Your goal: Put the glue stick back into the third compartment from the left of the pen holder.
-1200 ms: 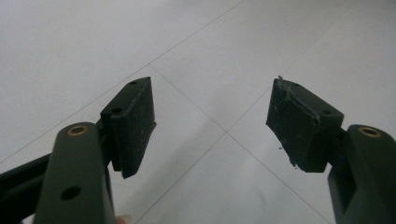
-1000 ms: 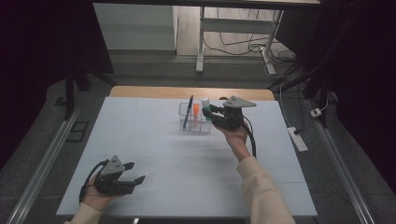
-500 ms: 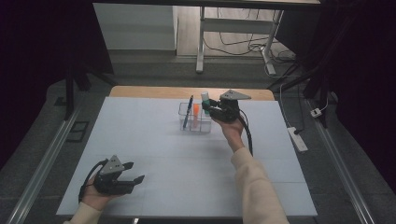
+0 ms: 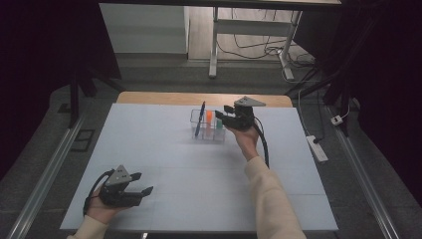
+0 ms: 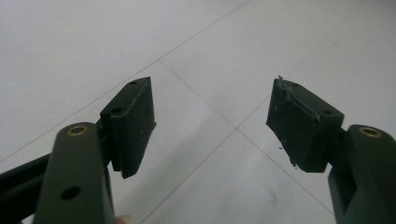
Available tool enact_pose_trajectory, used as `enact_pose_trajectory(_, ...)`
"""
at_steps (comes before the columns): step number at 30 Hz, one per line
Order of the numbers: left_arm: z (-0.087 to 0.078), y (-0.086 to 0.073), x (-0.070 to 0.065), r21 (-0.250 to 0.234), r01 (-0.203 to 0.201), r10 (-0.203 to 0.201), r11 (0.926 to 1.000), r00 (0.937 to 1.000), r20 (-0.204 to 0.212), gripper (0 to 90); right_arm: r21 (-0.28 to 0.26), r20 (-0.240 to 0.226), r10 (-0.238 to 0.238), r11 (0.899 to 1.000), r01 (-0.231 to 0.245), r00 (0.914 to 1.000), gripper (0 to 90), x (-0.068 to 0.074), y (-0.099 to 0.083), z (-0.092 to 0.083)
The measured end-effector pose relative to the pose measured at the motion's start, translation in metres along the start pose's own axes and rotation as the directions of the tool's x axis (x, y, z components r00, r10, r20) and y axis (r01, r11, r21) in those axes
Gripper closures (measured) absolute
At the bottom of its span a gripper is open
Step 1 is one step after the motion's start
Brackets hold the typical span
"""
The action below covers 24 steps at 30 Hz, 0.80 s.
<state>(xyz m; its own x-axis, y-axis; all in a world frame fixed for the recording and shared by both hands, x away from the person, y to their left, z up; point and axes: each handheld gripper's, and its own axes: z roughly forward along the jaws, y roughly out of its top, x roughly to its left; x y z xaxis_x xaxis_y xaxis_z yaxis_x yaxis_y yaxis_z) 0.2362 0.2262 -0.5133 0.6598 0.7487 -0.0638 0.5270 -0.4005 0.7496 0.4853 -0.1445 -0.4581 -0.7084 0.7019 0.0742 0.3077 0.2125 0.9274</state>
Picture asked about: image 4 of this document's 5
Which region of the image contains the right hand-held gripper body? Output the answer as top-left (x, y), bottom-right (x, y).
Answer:
top-left (223, 96), bottom-right (267, 131)

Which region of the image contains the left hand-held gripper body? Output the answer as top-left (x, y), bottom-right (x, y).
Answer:
top-left (99, 164), bottom-right (144, 208)

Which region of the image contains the orange highlighter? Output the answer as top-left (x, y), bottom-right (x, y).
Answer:
top-left (205, 110), bottom-right (214, 139)

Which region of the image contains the blue pen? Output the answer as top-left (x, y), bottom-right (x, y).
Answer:
top-left (194, 101), bottom-right (207, 139)

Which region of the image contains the clear plastic pen organizer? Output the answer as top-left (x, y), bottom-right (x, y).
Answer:
top-left (189, 109), bottom-right (227, 143)

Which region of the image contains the person's left hand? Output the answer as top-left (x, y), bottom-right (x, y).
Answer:
top-left (87, 185), bottom-right (130, 225)

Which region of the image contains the person's right hand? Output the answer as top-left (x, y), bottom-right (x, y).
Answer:
top-left (228, 123), bottom-right (262, 162)

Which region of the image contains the white table cover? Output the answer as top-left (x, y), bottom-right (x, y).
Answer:
top-left (59, 103), bottom-right (339, 232)

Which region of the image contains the white power strip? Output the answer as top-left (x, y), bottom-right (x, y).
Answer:
top-left (306, 134), bottom-right (329, 163)

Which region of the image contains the black stand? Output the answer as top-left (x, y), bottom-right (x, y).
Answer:
top-left (68, 64), bottom-right (126, 129)
top-left (285, 64), bottom-right (353, 137)

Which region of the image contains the white cabinet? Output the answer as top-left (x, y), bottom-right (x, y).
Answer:
top-left (99, 3), bottom-right (190, 55)

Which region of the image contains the black curtain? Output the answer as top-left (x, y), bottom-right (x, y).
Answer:
top-left (0, 0), bottom-right (122, 182)
top-left (293, 0), bottom-right (422, 208)

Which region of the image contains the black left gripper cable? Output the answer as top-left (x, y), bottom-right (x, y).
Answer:
top-left (83, 168), bottom-right (115, 217)

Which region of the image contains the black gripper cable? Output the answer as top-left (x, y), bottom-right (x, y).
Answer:
top-left (83, 168), bottom-right (115, 217)
top-left (252, 116), bottom-right (271, 169)

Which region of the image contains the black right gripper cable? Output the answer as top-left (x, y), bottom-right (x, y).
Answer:
top-left (252, 116), bottom-right (271, 169)

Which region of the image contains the tangle of floor cables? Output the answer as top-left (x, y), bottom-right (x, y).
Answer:
top-left (217, 8), bottom-right (317, 73)

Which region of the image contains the aluminium floor rail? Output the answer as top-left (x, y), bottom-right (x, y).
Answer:
top-left (6, 113), bottom-right (87, 239)
top-left (326, 106), bottom-right (401, 239)

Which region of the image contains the white desk frame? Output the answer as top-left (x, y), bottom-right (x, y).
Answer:
top-left (208, 6), bottom-right (304, 81)

